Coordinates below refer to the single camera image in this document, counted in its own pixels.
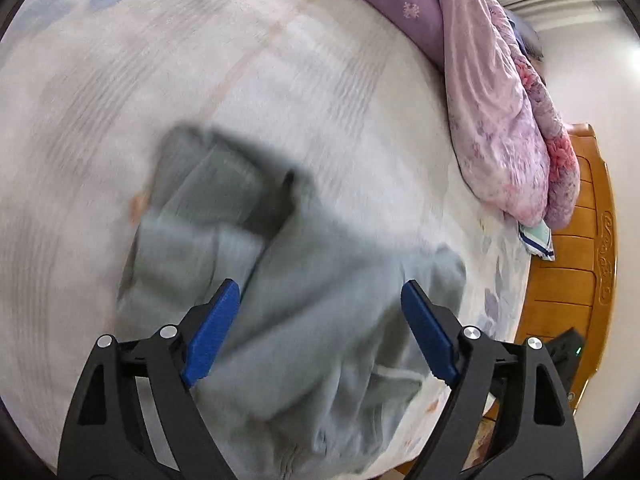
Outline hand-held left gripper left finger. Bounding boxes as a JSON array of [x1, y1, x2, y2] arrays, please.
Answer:
[[57, 278, 241, 480]]

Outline wooden bed frame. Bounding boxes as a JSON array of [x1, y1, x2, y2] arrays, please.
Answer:
[[395, 123, 619, 480]]

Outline pink floral quilt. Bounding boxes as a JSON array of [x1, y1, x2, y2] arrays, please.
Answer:
[[430, 0, 582, 229]]

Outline white blue striped cloth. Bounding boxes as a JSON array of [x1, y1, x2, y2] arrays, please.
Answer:
[[517, 220, 556, 262]]

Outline white patterned bed sheet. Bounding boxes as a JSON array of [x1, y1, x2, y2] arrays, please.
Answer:
[[0, 0, 532, 478]]

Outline purple pillow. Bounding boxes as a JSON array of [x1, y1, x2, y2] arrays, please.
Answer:
[[307, 0, 447, 68]]

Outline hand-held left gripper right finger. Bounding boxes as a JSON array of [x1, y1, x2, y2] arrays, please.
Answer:
[[400, 279, 585, 480]]

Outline grey sweatshirt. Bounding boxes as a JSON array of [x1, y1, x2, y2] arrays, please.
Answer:
[[116, 125, 468, 478]]

